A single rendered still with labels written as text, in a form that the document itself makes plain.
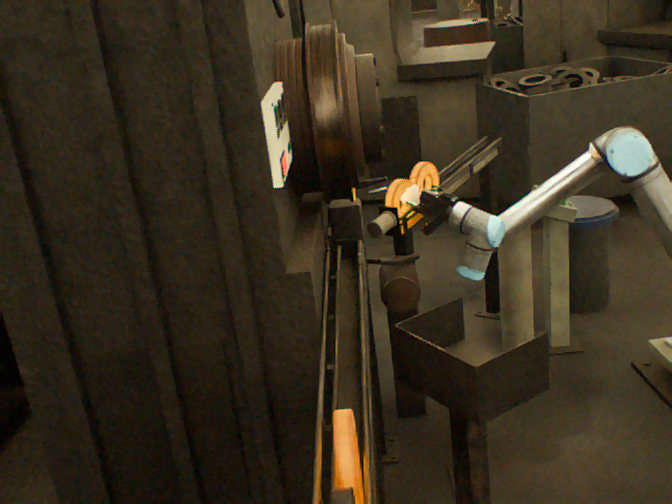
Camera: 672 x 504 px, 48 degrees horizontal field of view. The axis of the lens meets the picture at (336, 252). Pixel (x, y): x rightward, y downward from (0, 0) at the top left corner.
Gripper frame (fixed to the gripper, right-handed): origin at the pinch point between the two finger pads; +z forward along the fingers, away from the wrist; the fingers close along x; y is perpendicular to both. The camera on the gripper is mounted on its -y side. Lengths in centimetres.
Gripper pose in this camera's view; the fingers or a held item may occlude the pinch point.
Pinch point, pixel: (401, 197)
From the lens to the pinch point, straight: 257.3
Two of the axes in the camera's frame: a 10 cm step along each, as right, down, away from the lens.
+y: 1.3, -8.5, -5.2
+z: -8.0, -4.0, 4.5
